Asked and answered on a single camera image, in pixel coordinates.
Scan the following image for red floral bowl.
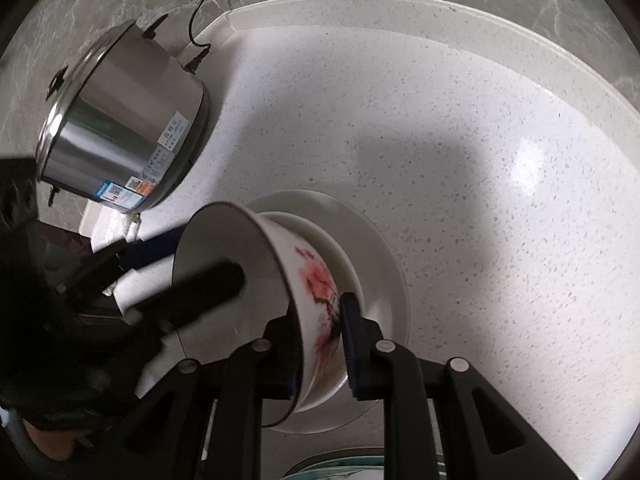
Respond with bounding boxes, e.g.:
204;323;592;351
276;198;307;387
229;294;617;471
171;201;351;428

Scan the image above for stainless steel rice cooker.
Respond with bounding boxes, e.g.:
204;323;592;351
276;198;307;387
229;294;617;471
36;15;211;213

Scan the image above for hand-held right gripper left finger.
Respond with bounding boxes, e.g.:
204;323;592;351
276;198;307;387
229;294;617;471
85;312;303;480

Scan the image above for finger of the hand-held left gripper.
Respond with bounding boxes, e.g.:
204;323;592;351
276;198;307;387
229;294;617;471
55;227;187;297
124;259;246;333

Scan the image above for large teal floral plate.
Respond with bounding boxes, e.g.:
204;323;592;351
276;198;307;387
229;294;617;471
285;447;446;480

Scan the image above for white plate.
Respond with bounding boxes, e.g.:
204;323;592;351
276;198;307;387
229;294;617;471
245;189;412;433

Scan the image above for person's left forearm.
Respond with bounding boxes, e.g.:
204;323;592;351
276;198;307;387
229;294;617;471
20;420;101;462

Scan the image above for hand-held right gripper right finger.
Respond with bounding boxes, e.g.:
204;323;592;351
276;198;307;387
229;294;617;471
339;291;576;480

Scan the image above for white bowl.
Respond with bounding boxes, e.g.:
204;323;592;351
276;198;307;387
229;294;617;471
257;211;365;408

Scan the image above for black power cable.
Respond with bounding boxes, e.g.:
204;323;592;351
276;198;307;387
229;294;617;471
180;0;242;72

